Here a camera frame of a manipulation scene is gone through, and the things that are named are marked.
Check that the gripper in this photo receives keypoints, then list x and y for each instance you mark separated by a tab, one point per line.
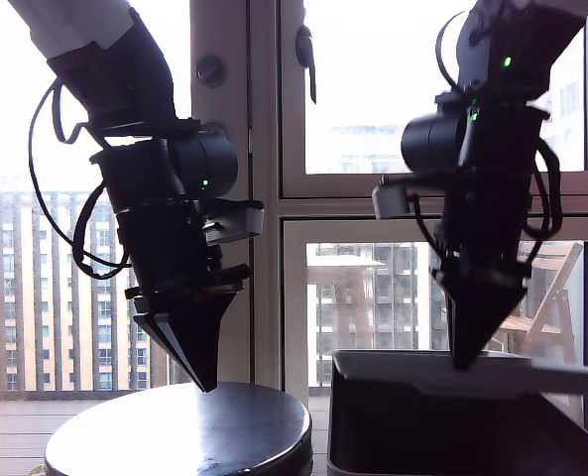
487	228
164	248

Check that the dark grey bin body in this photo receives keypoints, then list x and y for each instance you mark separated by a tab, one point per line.
422	436

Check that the wooden folding chair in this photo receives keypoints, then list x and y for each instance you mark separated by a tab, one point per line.
551	317

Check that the round dark wooden stool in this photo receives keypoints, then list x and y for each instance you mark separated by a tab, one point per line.
174	436

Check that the wooden balcony table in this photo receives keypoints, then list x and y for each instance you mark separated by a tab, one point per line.
343	261

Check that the slatted balcony railing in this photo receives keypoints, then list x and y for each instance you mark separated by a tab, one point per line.
6	297

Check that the round door lock knob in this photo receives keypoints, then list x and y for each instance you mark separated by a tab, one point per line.
210	70

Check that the grey balcony door frame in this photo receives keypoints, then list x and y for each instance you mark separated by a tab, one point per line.
234	347

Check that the grey camera box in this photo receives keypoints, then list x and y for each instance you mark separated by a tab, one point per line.
390	201
239	218

